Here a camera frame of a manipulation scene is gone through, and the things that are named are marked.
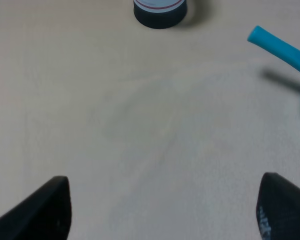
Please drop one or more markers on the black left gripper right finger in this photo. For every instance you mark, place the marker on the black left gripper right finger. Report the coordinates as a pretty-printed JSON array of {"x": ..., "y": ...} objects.
[{"x": 278, "y": 208}]

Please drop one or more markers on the teal saucepan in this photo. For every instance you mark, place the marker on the teal saucepan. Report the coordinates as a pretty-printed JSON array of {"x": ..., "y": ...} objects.
[{"x": 280, "y": 49}]

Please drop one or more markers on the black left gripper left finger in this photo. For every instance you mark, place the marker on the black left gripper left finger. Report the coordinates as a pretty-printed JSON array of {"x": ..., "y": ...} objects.
[{"x": 44, "y": 215}]

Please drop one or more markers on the black mesh pen holder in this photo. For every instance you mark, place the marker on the black mesh pen holder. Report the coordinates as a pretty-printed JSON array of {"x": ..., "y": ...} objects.
[{"x": 160, "y": 14}]

